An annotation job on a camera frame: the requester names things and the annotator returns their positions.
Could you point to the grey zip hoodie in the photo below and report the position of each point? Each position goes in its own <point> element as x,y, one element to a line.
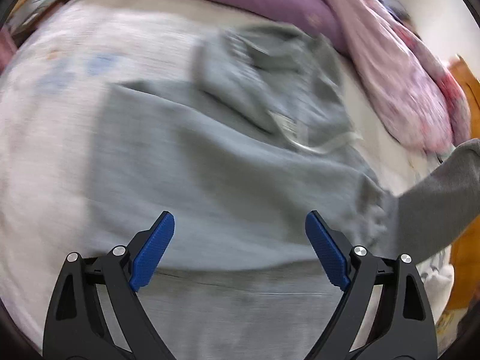
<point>240,153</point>

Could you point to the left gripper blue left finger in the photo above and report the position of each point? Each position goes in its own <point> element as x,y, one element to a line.
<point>76,327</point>

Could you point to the purple floral quilt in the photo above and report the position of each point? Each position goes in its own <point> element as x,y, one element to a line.
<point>418,100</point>

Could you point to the folded white garment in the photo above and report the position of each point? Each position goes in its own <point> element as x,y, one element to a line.
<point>438,274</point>

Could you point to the white floral bed sheet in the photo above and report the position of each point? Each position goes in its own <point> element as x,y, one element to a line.
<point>51,97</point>

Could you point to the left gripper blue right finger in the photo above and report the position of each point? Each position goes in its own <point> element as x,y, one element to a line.
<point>403,327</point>

